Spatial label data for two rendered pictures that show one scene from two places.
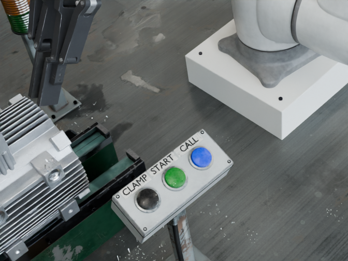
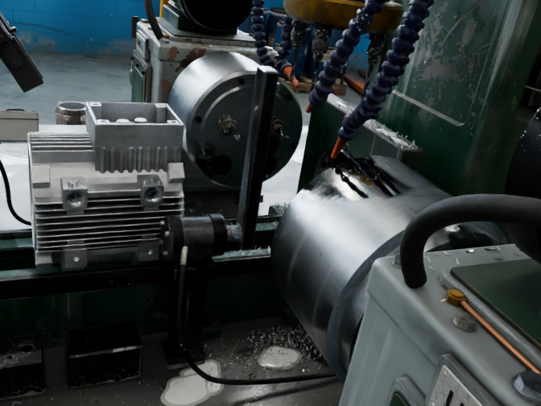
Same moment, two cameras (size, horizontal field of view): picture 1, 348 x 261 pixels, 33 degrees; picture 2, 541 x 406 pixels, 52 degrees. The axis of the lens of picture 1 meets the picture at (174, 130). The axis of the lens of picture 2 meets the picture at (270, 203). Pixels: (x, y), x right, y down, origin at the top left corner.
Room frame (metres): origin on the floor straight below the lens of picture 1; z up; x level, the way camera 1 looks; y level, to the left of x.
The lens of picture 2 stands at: (1.32, 0.62, 1.39)
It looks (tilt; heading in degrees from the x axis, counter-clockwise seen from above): 25 degrees down; 187
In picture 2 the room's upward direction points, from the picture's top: 9 degrees clockwise
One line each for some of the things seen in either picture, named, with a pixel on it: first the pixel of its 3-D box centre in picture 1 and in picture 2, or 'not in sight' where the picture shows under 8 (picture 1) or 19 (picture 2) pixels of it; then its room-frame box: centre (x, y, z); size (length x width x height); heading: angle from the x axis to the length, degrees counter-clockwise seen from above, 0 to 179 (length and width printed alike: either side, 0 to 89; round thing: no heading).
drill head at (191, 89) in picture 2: not in sight; (225, 110); (0.16, 0.34, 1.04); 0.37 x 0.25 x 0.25; 33
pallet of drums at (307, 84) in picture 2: not in sight; (287, 48); (-4.73, -0.23, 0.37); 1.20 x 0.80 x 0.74; 120
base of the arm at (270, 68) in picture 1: (267, 33); not in sight; (0.98, -0.23, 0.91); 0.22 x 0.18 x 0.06; 25
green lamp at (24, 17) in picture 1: (23, 15); not in sight; (1.00, 0.25, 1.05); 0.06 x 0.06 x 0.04
